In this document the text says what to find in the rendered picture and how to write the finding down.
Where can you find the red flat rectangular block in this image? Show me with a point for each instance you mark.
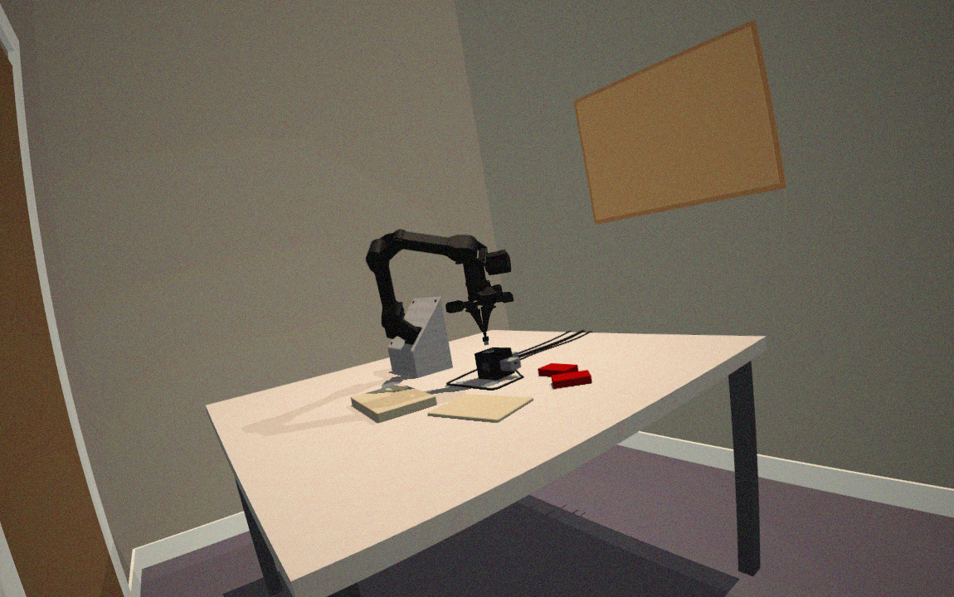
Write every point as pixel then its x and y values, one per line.
pixel 556 368
pixel 571 379

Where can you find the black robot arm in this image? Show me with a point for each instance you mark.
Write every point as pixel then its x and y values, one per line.
pixel 460 248

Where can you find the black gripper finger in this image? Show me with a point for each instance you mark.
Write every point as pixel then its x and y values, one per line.
pixel 476 315
pixel 485 315

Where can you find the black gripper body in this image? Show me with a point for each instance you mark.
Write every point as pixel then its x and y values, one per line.
pixel 458 306

